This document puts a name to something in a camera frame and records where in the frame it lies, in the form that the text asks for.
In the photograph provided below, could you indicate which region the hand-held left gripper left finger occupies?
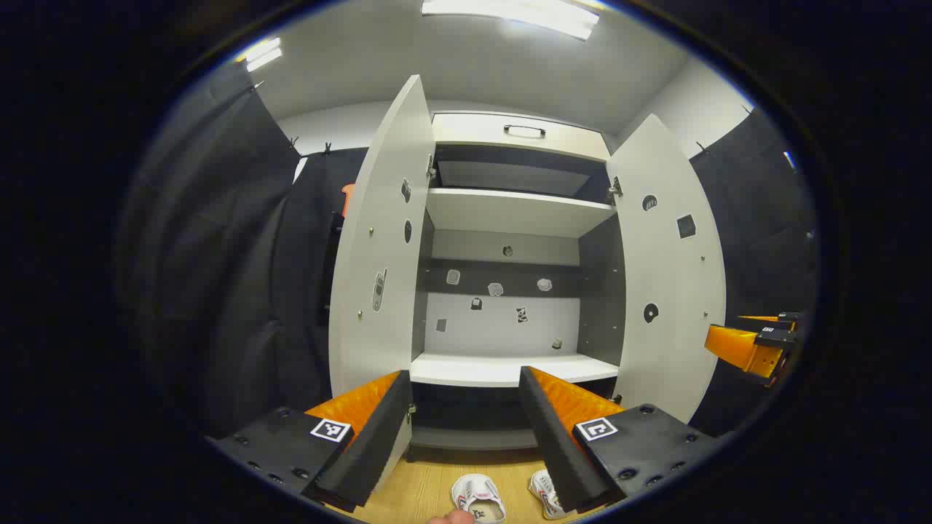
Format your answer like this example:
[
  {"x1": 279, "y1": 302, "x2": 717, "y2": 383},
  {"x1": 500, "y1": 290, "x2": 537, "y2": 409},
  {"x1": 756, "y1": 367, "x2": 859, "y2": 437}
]
[{"x1": 206, "y1": 370, "x2": 414, "y2": 513}]

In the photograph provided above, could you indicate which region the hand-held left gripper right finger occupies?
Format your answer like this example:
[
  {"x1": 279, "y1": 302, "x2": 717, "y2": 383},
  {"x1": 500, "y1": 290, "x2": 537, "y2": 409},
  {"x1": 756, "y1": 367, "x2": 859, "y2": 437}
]
[{"x1": 518, "y1": 366, "x2": 729, "y2": 514}]

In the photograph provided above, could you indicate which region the white canvas shoe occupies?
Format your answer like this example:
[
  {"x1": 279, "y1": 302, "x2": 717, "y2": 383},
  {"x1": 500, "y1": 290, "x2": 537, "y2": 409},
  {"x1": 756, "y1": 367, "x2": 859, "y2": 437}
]
[
  {"x1": 450, "y1": 473, "x2": 508, "y2": 524},
  {"x1": 528, "y1": 469, "x2": 569, "y2": 520}
]

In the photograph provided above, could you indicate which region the white shoe cabinet door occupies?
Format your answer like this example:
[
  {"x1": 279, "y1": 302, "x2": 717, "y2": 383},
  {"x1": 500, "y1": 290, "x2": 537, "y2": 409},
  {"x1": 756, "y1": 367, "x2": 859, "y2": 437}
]
[
  {"x1": 607, "y1": 113, "x2": 727, "y2": 424},
  {"x1": 328, "y1": 74, "x2": 436, "y2": 481}
]

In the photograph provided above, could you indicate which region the black backdrop cloth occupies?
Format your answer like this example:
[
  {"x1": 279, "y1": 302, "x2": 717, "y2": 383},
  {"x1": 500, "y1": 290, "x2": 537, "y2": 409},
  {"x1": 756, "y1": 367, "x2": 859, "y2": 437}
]
[{"x1": 120, "y1": 62, "x2": 820, "y2": 437}]

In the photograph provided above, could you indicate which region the narrow ceiling light strip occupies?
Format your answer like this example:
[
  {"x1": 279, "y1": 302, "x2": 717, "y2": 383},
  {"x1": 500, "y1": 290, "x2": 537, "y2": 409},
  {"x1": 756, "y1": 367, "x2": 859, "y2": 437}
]
[{"x1": 234, "y1": 36, "x2": 283, "y2": 74}]

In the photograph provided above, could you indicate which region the wide ceiling light panel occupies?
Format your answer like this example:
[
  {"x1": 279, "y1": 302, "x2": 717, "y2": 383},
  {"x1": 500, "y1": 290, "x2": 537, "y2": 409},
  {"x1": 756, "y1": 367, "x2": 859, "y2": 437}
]
[{"x1": 421, "y1": 0, "x2": 601, "y2": 41}]

